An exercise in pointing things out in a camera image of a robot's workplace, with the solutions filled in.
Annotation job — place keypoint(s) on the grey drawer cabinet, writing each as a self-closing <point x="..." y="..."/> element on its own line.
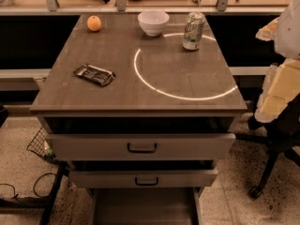
<point x="159" y="88"/>

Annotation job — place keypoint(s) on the grey drawer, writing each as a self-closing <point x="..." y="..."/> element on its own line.
<point x="129" y="147"/>
<point x="144" y="179"/>

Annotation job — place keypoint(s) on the bottom open drawer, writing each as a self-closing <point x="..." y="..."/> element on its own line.
<point x="146" y="206"/>

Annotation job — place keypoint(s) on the top grey drawer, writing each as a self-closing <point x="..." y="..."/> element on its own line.
<point x="129" y="147"/>

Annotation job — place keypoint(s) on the black office chair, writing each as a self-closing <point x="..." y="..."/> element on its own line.
<point x="283" y="134"/>

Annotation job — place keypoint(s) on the white ceramic bowl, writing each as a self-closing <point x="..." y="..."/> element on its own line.
<point x="153" y="22"/>

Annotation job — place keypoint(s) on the orange fruit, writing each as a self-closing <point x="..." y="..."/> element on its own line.
<point x="94" y="23"/>

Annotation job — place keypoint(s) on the middle grey drawer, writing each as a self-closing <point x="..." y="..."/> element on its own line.
<point x="144" y="179"/>

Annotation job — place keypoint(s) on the black metal stand leg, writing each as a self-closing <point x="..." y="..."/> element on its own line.
<point x="44" y="203"/>

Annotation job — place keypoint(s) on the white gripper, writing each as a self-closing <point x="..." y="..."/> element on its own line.
<point x="289" y="32"/>

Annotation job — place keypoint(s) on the green white soda can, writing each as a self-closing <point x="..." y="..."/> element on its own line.
<point x="193" y="31"/>

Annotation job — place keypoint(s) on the black wire basket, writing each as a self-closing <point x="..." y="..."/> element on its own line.
<point x="40" y="147"/>

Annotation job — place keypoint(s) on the dark rxbar chocolate wrapper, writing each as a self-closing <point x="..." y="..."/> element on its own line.
<point x="97" y="75"/>

